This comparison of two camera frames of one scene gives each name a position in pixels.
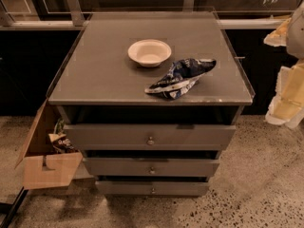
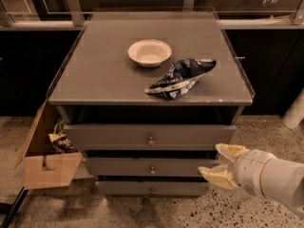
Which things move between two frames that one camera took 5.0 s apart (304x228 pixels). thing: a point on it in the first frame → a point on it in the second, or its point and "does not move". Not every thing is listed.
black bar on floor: x=9 y=209 does not move
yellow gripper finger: x=278 y=37 → x=248 y=168
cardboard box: x=41 y=164 does not move
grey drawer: x=142 y=166 does not move
